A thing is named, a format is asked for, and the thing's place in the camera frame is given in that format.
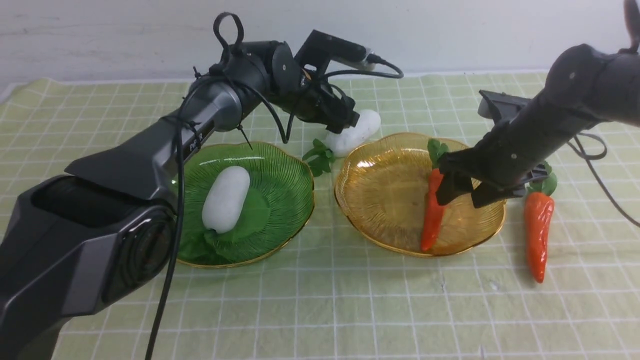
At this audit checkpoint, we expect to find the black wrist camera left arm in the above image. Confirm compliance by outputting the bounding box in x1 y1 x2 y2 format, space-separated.
294 29 376 76

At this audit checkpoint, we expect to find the orange carrot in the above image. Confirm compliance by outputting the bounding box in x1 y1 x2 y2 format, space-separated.
523 161 558 284
420 137 449 252

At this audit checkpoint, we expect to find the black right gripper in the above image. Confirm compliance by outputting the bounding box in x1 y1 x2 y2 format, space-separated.
435 107 570 208

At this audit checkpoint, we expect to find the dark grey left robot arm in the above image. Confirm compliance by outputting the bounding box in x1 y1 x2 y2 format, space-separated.
1 33 371 360

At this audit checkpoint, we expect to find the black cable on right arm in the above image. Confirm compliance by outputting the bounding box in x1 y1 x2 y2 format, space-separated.
566 131 640 228

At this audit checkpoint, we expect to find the white radish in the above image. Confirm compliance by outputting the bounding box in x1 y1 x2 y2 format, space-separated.
302 109 381 177
201 166 250 234

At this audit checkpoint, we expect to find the green ribbed plastic plate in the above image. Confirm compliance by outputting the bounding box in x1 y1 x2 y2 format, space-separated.
177 141 315 269

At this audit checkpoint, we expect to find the amber ribbed plastic plate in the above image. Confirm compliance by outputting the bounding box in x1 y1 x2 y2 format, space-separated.
334 132 506 258

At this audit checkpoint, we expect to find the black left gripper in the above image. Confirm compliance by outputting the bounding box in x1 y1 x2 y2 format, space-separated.
272 70 361 134

